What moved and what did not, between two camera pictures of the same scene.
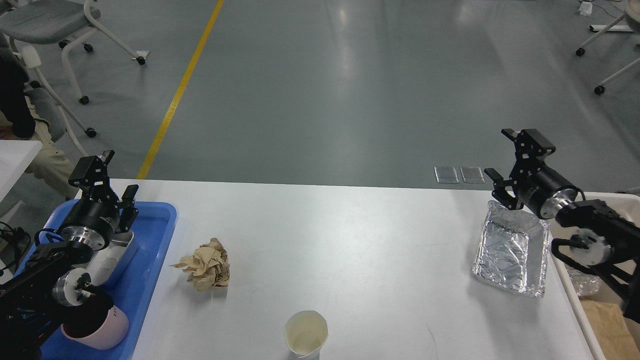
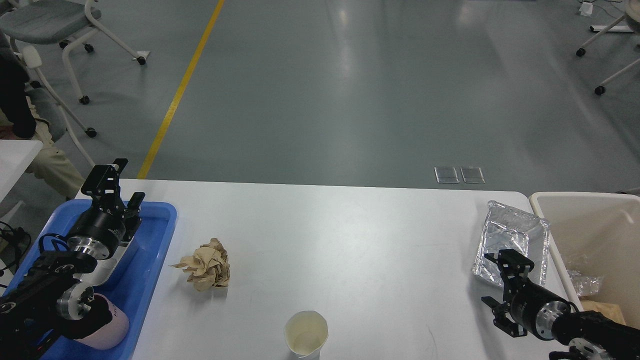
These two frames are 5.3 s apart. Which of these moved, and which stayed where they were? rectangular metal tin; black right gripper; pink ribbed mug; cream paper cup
Moved: black right gripper
Stayed: rectangular metal tin; pink ribbed mug; cream paper cup
